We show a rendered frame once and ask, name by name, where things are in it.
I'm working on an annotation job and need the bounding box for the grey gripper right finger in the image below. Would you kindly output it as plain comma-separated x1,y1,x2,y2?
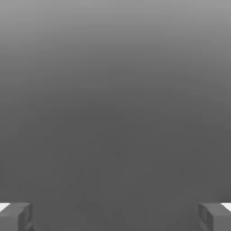
197,202,231,231

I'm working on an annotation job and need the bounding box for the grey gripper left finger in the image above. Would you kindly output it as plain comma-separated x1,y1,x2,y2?
0,202,35,231

